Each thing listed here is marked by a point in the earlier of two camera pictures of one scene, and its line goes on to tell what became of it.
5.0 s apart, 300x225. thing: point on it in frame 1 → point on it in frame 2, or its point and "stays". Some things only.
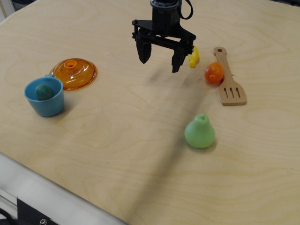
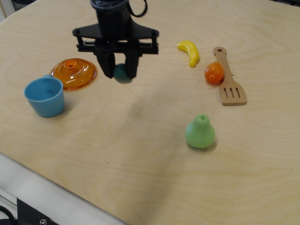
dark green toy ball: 43,92 → 120,73
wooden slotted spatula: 231,93 stays
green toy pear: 200,132 stays
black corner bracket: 27,215 stays
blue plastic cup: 52,107 stays
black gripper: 165,28 → 116,32
